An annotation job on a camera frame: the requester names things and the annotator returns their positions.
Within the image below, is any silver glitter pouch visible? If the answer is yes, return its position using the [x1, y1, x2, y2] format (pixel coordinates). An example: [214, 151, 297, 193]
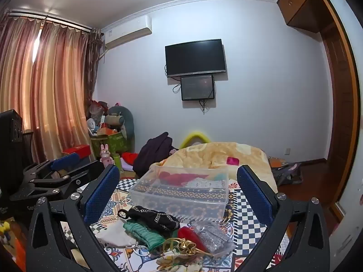
[191, 222, 236, 258]

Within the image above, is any small black wall monitor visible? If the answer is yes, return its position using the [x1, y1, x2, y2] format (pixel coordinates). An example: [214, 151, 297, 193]
[181, 74, 215, 101]

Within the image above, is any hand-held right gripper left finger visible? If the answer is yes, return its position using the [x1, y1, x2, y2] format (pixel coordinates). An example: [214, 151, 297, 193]
[25, 164, 121, 272]

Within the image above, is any black pouch with chain trim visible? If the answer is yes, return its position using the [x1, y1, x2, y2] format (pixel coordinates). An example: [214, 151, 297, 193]
[118, 205, 180, 231]

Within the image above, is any patterned checkered bed sheet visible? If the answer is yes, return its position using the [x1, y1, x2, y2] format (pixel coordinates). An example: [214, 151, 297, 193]
[57, 176, 290, 272]

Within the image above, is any dark coat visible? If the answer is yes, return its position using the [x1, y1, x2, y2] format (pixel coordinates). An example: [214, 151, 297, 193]
[133, 132, 174, 177]

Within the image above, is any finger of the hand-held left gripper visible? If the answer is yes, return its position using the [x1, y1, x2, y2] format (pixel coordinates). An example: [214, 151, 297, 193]
[10, 160, 105, 203]
[23, 152, 81, 182]

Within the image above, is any clear plastic storage box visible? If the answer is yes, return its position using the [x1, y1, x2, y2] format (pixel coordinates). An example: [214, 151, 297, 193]
[129, 163, 230, 223]

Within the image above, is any white air conditioner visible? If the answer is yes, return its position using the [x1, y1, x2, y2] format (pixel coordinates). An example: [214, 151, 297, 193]
[101, 15, 153, 50]

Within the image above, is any green cardboard box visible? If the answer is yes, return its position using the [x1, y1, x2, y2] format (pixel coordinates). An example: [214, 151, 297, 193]
[91, 132, 128, 159]

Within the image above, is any grey plush shark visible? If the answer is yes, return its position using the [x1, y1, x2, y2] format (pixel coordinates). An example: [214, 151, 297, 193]
[106, 105, 135, 148]

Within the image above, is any white cloth bag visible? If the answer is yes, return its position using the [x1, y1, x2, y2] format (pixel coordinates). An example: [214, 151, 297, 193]
[98, 222, 139, 250]

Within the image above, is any wooden overhead cabinet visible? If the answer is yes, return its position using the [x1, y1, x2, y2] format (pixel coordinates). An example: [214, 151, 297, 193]
[276, 0, 331, 33]

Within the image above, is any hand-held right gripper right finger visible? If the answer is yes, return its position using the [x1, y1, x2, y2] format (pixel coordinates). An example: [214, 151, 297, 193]
[236, 164, 331, 272]

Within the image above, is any light patterned cloth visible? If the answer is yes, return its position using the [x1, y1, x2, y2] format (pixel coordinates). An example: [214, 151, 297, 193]
[187, 177, 216, 189]

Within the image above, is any red fabric pouch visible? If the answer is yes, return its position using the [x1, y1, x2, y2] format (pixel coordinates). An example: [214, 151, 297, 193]
[177, 227, 209, 251]

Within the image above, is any pink bunny toy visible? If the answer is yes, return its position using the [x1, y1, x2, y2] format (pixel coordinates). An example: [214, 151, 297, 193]
[100, 144, 114, 167]

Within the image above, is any brown patterned curtain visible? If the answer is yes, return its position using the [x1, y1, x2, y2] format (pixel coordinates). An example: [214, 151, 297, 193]
[86, 28, 103, 102]

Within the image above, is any pink striped curtain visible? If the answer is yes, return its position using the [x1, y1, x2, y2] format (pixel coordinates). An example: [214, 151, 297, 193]
[0, 13, 95, 165]

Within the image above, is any red flat box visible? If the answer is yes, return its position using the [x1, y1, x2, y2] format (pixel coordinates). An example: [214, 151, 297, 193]
[62, 145, 91, 159]

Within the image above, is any yellow fleece blanket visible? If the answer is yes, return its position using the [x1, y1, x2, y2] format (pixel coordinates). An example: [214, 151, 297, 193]
[157, 142, 278, 193]

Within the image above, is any wooden door frame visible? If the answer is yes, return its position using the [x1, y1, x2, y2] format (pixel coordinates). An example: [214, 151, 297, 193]
[315, 0, 361, 204]

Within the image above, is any red cloth in box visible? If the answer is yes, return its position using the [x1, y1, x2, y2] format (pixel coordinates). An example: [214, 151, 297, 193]
[159, 173, 193, 187]

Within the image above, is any yellow-green foam seat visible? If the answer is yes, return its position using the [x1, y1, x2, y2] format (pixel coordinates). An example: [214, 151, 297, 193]
[179, 130, 212, 150]

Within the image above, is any pile of toys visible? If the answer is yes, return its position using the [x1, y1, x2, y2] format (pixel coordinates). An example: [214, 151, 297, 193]
[86, 100, 110, 136]

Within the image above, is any black wall television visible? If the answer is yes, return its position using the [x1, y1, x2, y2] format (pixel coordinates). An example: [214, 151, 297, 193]
[165, 39, 227, 78]

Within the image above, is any bag with orange lining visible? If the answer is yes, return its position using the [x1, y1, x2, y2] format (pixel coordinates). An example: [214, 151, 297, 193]
[269, 156, 302, 187]

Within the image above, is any yellow plush toy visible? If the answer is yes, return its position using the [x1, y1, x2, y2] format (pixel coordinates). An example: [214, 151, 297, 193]
[0, 219, 17, 244]

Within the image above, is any curtain rail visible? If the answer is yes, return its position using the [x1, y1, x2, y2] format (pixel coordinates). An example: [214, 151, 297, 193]
[6, 9, 93, 32]

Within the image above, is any gold ribbon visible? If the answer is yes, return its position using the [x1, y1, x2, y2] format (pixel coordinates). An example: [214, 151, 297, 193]
[163, 238, 213, 258]

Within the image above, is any green knitted cloth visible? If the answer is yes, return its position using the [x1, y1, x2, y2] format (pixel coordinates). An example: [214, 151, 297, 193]
[123, 221, 166, 251]

